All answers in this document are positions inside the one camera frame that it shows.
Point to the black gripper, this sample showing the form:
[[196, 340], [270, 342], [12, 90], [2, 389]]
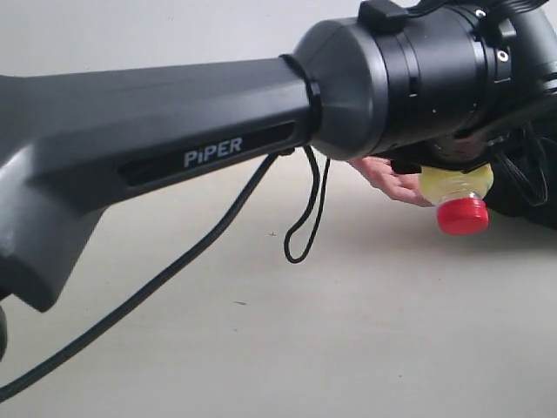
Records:
[[453, 154]]

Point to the yellow drink bottle red cap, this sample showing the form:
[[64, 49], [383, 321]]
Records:
[[458, 198]]

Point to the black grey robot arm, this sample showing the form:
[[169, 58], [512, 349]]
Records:
[[430, 85]]

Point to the black sleeved forearm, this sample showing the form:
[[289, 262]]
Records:
[[524, 177]]

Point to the person's open hand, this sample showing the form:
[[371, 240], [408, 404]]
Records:
[[381, 176]]

